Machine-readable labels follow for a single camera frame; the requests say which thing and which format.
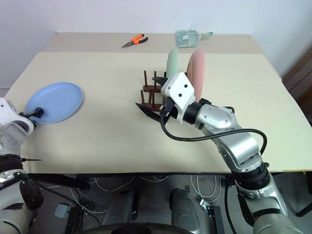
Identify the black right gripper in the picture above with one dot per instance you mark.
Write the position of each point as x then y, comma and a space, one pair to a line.
169, 110

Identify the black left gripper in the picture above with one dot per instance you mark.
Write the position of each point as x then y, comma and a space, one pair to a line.
24, 115

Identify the blue round plate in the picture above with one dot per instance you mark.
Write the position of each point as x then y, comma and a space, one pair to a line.
57, 101

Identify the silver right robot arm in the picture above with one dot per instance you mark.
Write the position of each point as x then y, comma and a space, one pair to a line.
239, 143

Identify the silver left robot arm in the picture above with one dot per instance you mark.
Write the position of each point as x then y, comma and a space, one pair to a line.
14, 195

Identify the brown wooden dish rack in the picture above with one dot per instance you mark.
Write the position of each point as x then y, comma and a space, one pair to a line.
148, 87

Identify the green round plate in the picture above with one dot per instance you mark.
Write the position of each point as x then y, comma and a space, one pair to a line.
172, 63

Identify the black zip tie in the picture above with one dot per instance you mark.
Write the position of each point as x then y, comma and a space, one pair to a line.
31, 160

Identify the pink round plate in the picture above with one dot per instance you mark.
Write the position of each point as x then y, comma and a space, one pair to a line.
198, 70

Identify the clear plastic bag with parts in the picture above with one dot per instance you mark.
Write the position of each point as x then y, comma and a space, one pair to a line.
187, 37

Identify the grey foot pedal box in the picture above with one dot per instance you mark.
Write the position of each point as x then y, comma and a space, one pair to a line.
62, 210

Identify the dark rounded robot leg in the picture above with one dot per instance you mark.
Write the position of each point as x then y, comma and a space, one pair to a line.
185, 209
122, 207

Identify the dark slatted furniture piece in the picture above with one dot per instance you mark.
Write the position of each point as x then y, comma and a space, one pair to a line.
301, 73

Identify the black table leg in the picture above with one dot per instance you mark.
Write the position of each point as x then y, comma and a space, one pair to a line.
304, 195

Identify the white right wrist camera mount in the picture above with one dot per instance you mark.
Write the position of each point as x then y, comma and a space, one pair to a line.
181, 90

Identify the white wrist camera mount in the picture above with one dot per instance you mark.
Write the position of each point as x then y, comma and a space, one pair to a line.
6, 108
181, 90

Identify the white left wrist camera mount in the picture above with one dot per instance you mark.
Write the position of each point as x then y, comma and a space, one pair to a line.
6, 108

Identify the black table frame bar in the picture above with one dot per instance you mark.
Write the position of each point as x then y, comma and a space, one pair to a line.
61, 181

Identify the black metal bracket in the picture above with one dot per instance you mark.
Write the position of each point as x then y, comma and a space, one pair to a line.
213, 217

